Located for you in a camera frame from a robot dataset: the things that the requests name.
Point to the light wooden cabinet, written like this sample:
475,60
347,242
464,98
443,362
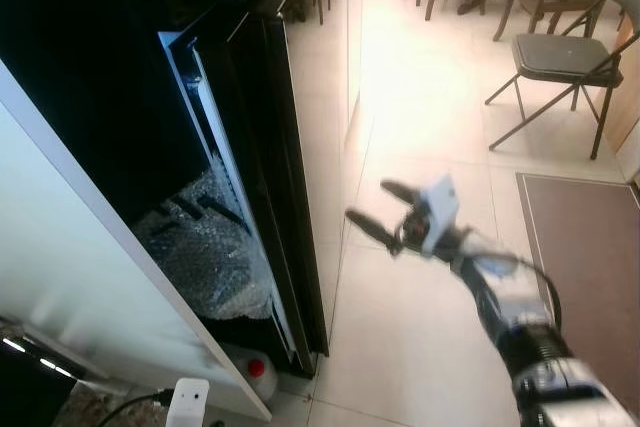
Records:
625,97

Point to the bubble wrap sheet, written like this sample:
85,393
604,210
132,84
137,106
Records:
215,267

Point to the brown floor mat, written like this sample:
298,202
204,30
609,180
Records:
585,287

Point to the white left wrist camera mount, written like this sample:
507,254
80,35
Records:
188,402

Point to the white fridge door panel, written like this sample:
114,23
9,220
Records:
70,247

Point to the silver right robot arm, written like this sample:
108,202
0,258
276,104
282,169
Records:
530,347

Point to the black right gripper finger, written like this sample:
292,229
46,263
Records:
375,227
400,193

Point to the patterned floor mat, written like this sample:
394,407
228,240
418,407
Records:
85,412

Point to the grey folding chair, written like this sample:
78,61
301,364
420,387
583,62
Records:
560,55

